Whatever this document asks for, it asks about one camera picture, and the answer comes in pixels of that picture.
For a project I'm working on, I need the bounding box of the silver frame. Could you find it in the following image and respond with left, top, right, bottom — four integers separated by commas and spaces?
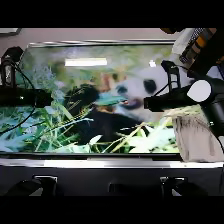
0, 157, 224, 198

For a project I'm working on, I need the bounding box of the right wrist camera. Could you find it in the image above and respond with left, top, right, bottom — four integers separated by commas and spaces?
160, 59, 183, 94

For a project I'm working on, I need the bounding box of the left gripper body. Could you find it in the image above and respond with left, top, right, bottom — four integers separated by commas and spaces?
0, 85, 38, 108

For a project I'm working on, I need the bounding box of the beige garment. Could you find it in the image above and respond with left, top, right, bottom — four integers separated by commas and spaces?
164, 105, 224, 164

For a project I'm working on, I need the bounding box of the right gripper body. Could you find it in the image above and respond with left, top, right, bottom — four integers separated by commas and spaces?
155, 85, 195, 112

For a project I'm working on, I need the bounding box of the black cable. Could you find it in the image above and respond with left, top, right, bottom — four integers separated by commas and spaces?
0, 59, 38, 136

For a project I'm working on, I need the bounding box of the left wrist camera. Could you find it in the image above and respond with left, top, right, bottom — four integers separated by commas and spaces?
0, 46, 25, 88

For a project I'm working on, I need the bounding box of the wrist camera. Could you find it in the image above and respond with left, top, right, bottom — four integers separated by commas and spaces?
160, 59, 183, 94
0, 46, 25, 88

